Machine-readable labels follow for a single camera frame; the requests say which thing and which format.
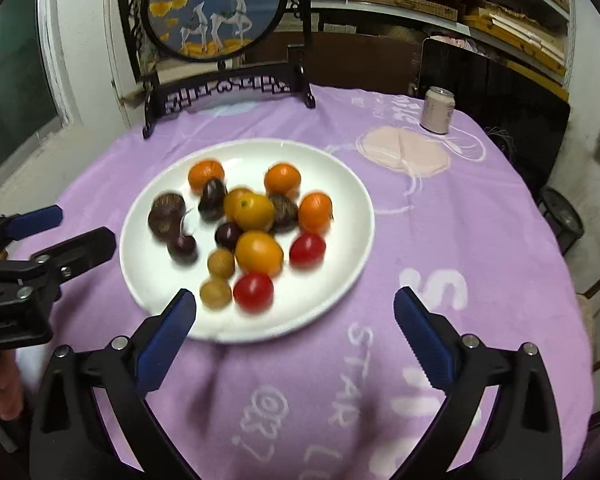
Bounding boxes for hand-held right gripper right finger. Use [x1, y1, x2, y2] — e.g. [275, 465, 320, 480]
[390, 286, 563, 480]

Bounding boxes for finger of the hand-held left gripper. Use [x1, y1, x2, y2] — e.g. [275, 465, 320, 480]
[29, 226, 117, 282]
[0, 204, 64, 259]

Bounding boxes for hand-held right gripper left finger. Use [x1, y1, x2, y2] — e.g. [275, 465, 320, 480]
[27, 288, 201, 480]

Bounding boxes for tan longan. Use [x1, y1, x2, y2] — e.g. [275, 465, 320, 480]
[207, 249, 237, 279]
[199, 279, 233, 310]

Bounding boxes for dark brown chestnut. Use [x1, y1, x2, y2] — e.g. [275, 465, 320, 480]
[198, 178, 228, 222]
[269, 195, 301, 233]
[147, 192, 187, 238]

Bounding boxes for red tomato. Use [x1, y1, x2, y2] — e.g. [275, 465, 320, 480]
[288, 231, 327, 268]
[232, 272, 275, 311]

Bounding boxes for white round plate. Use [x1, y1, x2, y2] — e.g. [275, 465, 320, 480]
[119, 138, 376, 344]

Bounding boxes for yellow tomato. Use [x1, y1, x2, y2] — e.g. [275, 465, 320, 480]
[233, 192, 276, 232]
[234, 230, 285, 277]

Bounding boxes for orange tangerine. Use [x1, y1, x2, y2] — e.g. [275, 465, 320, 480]
[187, 159, 227, 195]
[264, 162, 302, 197]
[298, 192, 334, 233]
[223, 186, 253, 221]

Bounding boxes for person's left hand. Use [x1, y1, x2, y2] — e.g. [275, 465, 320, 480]
[0, 351, 25, 422]

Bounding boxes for purple printed blanket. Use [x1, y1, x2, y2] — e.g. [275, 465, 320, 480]
[0, 82, 596, 480]

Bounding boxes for glass window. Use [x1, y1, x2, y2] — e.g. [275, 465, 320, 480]
[0, 0, 66, 181]

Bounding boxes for black round stool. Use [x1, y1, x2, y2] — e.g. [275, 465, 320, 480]
[540, 185, 586, 256]

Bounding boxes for pale pink drink can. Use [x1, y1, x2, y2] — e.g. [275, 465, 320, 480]
[420, 86, 455, 135]

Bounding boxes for round deer painting table screen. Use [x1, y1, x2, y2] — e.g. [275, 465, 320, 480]
[115, 0, 317, 140]

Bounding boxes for brown wooden board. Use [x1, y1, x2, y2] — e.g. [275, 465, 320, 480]
[260, 32, 423, 96]

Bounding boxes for white wall shelf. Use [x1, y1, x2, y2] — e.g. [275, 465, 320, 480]
[307, 0, 578, 86]

